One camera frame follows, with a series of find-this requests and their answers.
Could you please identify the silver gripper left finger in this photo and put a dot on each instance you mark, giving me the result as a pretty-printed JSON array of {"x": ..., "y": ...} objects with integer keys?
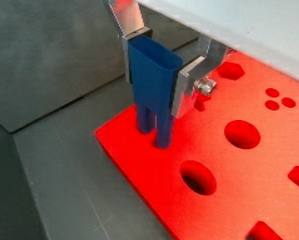
[{"x": 127, "y": 19}]

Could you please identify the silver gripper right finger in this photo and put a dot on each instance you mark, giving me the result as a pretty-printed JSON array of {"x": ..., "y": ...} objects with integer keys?
[{"x": 192, "y": 81}]

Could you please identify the blue square-circle forked object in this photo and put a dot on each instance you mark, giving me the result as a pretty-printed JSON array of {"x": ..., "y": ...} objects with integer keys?
[{"x": 153, "y": 65}]

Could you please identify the red shape-sorter fixture block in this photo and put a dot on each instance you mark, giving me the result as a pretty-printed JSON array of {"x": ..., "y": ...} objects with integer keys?
[{"x": 224, "y": 184}]

